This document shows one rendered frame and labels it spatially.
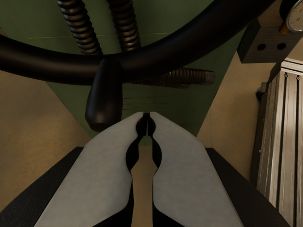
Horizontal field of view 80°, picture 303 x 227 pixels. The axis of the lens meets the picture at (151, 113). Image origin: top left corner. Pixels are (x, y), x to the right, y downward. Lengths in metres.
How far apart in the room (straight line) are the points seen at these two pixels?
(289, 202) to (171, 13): 0.58
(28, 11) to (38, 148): 0.73
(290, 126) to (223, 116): 0.31
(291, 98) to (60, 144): 0.99
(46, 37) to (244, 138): 0.85
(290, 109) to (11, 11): 0.83
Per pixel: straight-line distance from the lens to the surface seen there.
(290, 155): 0.73
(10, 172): 1.05
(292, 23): 0.34
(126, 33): 0.21
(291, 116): 0.81
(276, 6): 0.42
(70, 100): 0.57
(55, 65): 0.18
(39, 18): 0.39
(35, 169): 0.99
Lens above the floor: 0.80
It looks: 60 degrees down
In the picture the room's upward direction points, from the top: 4 degrees counter-clockwise
